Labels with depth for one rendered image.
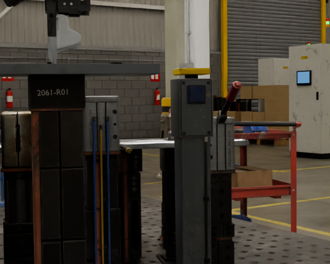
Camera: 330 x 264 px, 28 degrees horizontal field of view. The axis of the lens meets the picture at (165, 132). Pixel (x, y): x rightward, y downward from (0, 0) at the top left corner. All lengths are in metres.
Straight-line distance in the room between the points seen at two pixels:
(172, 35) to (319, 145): 3.98
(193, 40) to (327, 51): 6.39
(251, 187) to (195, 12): 2.26
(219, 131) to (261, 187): 2.34
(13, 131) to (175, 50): 7.47
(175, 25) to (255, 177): 5.22
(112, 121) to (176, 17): 7.46
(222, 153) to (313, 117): 10.35
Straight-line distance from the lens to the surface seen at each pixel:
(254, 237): 1.94
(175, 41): 8.79
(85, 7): 1.21
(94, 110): 1.36
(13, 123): 1.36
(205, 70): 1.26
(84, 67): 1.17
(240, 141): 1.57
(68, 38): 1.20
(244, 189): 3.72
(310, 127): 11.82
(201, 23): 5.63
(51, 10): 1.19
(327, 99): 11.74
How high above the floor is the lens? 1.10
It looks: 3 degrees down
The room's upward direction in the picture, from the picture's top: 1 degrees counter-clockwise
